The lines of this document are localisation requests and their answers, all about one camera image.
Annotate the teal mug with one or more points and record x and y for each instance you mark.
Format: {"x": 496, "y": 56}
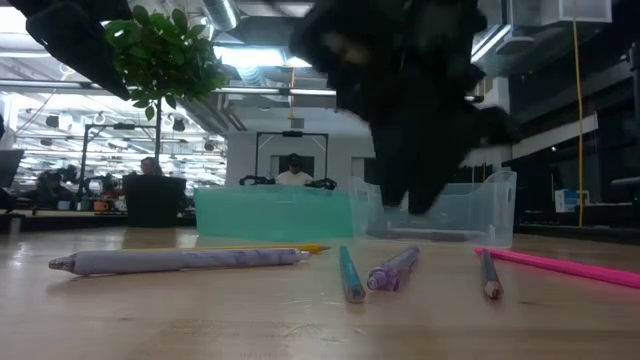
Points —
{"x": 64, "y": 205}

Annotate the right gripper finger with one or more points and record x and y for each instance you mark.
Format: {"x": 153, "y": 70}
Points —
{"x": 432, "y": 170}
{"x": 392, "y": 165}

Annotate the orange mug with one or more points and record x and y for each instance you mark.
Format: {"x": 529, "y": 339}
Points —
{"x": 101, "y": 205}

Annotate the black pencil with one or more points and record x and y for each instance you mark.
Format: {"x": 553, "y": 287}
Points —
{"x": 490, "y": 277}

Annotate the silver ventilation duct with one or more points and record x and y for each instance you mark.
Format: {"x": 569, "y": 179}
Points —
{"x": 220, "y": 12}

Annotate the blue pencil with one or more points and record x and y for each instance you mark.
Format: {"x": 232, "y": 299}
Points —
{"x": 351, "y": 277}

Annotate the lavender marbled pen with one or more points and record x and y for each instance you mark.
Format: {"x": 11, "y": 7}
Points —
{"x": 175, "y": 261}

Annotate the person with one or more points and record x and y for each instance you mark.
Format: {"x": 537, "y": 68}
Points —
{"x": 50, "y": 192}
{"x": 150, "y": 166}
{"x": 295, "y": 177}

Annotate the background desk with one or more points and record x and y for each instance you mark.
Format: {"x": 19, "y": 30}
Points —
{"x": 60, "y": 220}

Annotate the potted green plant black pot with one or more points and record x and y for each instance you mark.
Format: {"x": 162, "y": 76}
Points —
{"x": 155, "y": 200}

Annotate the black background station frame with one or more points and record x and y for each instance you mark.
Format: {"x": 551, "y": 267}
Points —
{"x": 120, "y": 126}
{"x": 292, "y": 133}

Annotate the dark background monitor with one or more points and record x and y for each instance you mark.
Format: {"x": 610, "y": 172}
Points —
{"x": 10, "y": 167}

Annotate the black background robot arm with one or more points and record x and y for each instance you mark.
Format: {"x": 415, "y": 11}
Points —
{"x": 257, "y": 180}
{"x": 322, "y": 184}

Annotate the clear plastic bin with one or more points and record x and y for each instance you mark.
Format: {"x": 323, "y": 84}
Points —
{"x": 475, "y": 210}

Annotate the teal plastic bin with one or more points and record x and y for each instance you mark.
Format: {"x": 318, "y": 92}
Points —
{"x": 275, "y": 215}

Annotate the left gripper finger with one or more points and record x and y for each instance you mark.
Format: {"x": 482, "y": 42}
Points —
{"x": 70, "y": 30}

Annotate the yellow pencil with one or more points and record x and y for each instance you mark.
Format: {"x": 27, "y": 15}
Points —
{"x": 260, "y": 247}

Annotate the purple transparent pen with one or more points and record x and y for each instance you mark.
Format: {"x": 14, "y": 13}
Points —
{"x": 392, "y": 270}

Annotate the white box blue print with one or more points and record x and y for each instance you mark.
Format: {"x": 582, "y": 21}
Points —
{"x": 567, "y": 200}

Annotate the pink pencil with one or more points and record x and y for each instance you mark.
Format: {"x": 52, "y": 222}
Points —
{"x": 565, "y": 267}

